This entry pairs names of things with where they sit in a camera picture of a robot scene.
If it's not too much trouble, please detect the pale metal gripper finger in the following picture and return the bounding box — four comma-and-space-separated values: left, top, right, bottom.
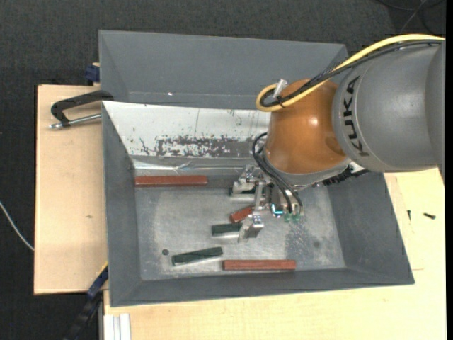
229, 164, 265, 195
237, 214, 265, 243

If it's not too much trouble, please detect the red-brown flat block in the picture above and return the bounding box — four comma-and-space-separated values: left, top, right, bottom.
229, 205, 254, 225
222, 259, 297, 271
134, 174, 209, 188

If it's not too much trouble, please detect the dark green flat block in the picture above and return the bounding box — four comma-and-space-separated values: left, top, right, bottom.
211, 223, 243, 237
171, 246, 224, 267

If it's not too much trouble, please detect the grey metal bin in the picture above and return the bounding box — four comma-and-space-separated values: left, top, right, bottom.
98, 29, 415, 307

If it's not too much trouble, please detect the pale wood board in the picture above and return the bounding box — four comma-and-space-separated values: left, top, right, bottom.
33, 84, 109, 295

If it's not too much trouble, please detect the black cylinder on white bracket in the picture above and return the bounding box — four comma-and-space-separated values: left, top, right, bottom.
313, 163, 371, 189

